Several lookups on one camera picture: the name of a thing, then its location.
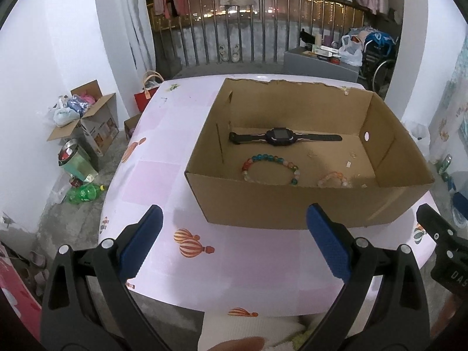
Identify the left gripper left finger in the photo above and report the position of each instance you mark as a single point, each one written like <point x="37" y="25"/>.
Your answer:
<point x="118" y="260"/>

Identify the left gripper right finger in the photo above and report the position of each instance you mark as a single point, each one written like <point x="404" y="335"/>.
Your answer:
<point x="354" y="261"/>

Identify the black digital wrist watch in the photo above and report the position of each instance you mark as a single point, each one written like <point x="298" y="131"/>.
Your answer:
<point x="282" y="137"/>

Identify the green plastic bottle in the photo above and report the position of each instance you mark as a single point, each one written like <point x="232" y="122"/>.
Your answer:
<point x="85" y="193"/>

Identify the green blender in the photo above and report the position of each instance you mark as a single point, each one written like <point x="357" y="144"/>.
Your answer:
<point x="75" y="161"/>

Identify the small open cardboard box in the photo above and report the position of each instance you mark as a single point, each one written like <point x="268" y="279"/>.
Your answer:
<point x="98" y="124"/>

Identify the large brown cardboard box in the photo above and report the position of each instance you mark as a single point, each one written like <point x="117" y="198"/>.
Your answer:
<point x="373" y="176"/>

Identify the red gift bag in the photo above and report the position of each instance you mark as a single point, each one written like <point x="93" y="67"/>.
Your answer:
<point x="150" y="84"/>

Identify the wheelchair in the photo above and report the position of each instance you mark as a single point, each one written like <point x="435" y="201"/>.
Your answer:
<point x="379" y="58"/>

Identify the grey cabinet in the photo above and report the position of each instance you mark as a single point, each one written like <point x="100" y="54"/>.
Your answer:
<point x="296" y="62"/>

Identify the white plastic bag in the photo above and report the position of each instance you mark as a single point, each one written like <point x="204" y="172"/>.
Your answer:
<point x="350" y="52"/>

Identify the metal balcony railing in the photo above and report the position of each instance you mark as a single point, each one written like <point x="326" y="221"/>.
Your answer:
<point x="260" y="33"/>

